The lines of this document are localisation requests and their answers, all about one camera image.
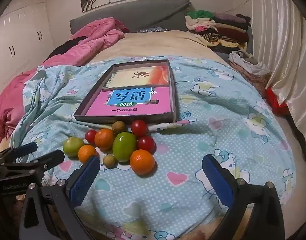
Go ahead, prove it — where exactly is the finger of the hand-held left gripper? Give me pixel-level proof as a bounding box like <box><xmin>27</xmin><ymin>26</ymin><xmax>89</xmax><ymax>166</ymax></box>
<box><xmin>5</xmin><ymin>150</ymin><xmax>65</xmax><ymax>173</ymax></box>
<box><xmin>0</xmin><ymin>142</ymin><xmax>38</xmax><ymax>162</ymax></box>

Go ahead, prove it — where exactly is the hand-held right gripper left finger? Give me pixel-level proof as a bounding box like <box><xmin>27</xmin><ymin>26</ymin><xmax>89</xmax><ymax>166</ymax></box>
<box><xmin>19</xmin><ymin>156</ymin><xmax>101</xmax><ymax>240</ymax></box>

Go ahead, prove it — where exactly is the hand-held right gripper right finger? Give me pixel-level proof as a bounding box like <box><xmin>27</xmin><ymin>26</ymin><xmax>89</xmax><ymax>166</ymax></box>
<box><xmin>202</xmin><ymin>154</ymin><xmax>286</xmax><ymax>240</ymax></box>

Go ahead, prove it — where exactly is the orange mandarin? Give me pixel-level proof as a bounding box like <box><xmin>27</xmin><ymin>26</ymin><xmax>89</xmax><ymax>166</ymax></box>
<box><xmin>94</xmin><ymin>128</ymin><xmax>115</xmax><ymax>151</ymax></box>
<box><xmin>130</xmin><ymin>149</ymin><xmax>156</xmax><ymax>175</ymax></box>
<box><xmin>78</xmin><ymin>144</ymin><xmax>97</xmax><ymax>164</ymax></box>

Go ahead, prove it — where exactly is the small green apple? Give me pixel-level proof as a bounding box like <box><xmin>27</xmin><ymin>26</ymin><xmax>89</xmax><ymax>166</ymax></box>
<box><xmin>63</xmin><ymin>137</ymin><xmax>85</xmax><ymax>158</ymax></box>

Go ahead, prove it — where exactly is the small brown round fruit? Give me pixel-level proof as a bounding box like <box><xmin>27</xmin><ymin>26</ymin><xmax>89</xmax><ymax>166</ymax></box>
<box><xmin>103</xmin><ymin>154</ymin><xmax>117</xmax><ymax>168</ymax></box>
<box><xmin>111</xmin><ymin>121</ymin><xmax>126</xmax><ymax>135</ymax></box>

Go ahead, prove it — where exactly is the red cherry tomato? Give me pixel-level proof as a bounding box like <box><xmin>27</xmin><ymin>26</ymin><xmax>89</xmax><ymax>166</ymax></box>
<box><xmin>131</xmin><ymin>120</ymin><xmax>148</xmax><ymax>138</ymax></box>
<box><xmin>85</xmin><ymin>129</ymin><xmax>97</xmax><ymax>143</ymax></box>
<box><xmin>137</xmin><ymin>136</ymin><xmax>156</xmax><ymax>153</ymax></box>

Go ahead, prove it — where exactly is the large green apple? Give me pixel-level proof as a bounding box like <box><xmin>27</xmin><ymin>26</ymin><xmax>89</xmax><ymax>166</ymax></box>
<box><xmin>112</xmin><ymin>132</ymin><xmax>138</xmax><ymax>162</ymax></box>

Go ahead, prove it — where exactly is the shallow grey cardboard box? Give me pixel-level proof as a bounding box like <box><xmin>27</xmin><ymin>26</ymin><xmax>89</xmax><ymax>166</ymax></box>
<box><xmin>73</xmin><ymin>59</ymin><xmax>177</xmax><ymax>125</ymax></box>

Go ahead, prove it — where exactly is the blue cartoon printed bedsheet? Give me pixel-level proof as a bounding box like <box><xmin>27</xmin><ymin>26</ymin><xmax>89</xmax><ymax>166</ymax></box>
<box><xmin>9</xmin><ymin>55</ymin><xmax>297</xmax><ymax>240</ymax></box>

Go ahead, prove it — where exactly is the pink and blue book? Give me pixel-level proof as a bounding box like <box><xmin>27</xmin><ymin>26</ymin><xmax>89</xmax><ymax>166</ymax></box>
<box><xmin>84</xmin><ymin>85</ymin><xmax>174</xmax><ymax>117</ymax></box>

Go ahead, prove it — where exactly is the white and pink pen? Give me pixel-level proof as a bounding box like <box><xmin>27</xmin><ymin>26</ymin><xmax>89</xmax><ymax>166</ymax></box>
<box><xmin>147</xmin><ymin>120</ymin><xmax>191</xmax><ymax>132</ymax></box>

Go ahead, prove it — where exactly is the red plastic bag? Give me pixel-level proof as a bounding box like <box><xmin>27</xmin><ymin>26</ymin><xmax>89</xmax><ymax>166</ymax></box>
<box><xmin>265</xmin><ymin>87</ymin><xmax>288</xmax><ymax>115</ymax></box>

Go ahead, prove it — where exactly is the brown patterned folded cloth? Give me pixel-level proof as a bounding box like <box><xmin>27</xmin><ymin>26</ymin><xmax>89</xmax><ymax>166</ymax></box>
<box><xmin>229</xmin><ymin>61</ymin><xmax>271</xmax><ymax>99</ymax></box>

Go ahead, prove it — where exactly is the black garment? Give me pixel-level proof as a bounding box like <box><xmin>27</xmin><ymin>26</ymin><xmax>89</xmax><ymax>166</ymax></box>
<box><xmin>47</xmin><ymin>36</ymin><xmax>87</xmax><ymax>60</ymax></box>

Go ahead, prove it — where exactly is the beige and orange book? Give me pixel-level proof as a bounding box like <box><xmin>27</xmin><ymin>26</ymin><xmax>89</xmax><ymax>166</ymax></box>
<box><xmin>108</xmin><ymin>65</ymin><xmax>171</xmax><ymax>89</ymax></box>

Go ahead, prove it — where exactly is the pink quilt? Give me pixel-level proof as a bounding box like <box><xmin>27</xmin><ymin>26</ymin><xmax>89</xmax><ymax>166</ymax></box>
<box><xmin>0</xmin><ymin>17</ymin><xmax>126</xmax><ymax>150</ymax></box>

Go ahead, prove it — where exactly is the white wardrobe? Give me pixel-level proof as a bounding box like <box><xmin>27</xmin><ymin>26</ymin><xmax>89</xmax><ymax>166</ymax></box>
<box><xmin>0</xmin><ymin>0</ymin><xmax>55</xmax><ymax>90</ymax></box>

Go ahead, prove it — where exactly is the white crumpled garment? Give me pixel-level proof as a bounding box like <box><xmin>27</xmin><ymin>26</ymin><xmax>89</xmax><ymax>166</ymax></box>
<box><xmin>228</xmin><ymin>50</ymin><xmax>272</xmax><ymax>77</ymax></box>

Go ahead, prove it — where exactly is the beige blanket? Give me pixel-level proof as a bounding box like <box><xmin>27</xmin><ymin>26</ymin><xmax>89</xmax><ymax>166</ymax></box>
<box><xmin>89</xmin><ymin>29</ymin><xmax>230</xmax><ymax>65</ymax></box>

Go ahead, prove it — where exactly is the pile of folded clothes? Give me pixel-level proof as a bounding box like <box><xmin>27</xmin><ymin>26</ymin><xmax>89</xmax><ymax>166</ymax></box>
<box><xmin>185</xmin><ymin>10</ymin><xmax>253</xmax><ymax>54</ymax></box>

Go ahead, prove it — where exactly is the cream satin curtain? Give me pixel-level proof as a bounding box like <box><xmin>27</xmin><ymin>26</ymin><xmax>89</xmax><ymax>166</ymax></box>
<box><xmin>250</xmin><ymin>0</ymin><xmax>306</xmax><ymax>115</ymax></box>

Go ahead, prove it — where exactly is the dark patterned pillow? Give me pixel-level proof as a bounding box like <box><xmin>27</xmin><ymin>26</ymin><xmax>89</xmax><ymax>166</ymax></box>
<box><xmin>137</xmin><ymin>26</ymin><xmax>168</xmax><ymax>33</ymax></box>

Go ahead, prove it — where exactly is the grey headboard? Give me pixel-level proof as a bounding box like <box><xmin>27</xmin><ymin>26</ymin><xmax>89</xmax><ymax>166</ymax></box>
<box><xmin>69</xmin><ymin>0</ymin><xmax>197</xmax><ymax>34</ymax></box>

